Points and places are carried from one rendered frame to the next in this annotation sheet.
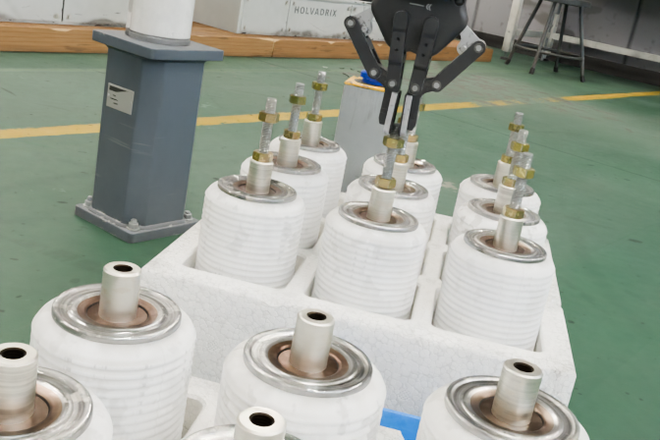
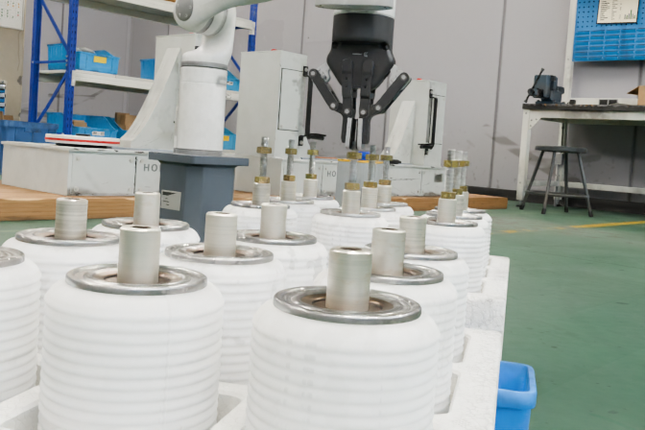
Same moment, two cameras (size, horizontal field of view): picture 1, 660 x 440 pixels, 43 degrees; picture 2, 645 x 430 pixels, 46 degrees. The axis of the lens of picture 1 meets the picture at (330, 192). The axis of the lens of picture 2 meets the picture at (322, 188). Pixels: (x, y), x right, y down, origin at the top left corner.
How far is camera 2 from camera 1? 0.27 m
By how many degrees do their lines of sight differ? 14
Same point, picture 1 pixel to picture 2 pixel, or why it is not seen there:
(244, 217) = (249, 219)
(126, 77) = (174, 182)
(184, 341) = (189, 235)
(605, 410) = (576, 392)
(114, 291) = (142, 204)
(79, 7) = (147, 180)
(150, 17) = (190, 135)
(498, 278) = (439, 238)
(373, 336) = not seen: hidden behind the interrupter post
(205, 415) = not seen: hidden behind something
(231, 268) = not seen: hidden behind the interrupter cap
